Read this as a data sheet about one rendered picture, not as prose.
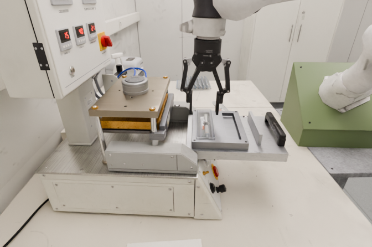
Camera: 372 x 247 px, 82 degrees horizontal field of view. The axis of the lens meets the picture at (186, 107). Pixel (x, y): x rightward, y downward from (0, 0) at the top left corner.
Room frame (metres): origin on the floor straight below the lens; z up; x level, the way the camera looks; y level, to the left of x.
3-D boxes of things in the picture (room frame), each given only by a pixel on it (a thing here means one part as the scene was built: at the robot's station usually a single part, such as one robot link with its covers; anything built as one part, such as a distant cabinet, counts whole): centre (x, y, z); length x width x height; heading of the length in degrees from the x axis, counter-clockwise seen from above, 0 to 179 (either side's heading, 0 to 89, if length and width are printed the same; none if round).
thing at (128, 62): (1.59, 0.46, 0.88); 0.25 x 0.20 x 0.17; 85
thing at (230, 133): (0.61, -0.10, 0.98); 0.20 x 0.17 x 0.03; 177
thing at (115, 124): (0.63, 0.15, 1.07); 0.22 x 0.17 x 0.10; 177
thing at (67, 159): (0.62, 0.19, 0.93); 0.46 x 0.35 x 0.01; 87
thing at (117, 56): (1.42, 0.45, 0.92); 0.09 x 0.08 x 0.25; 139
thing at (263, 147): (0.60, -0.15, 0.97); 0.30 x 0.22 x 0.08; 87
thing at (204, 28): (0.63, -0.04, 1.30); 0.13 x 0.12 x 0.05; 178
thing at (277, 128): (0.60, -0.29, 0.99); 0.15 x 0.02 x 0.04; 177
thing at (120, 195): (0.64, 0.15, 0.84); 0.53 x 0.37 x 0.17; 87
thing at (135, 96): (0.64, 0.19, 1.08); 0.31 x 0.24 x 0.13; 177
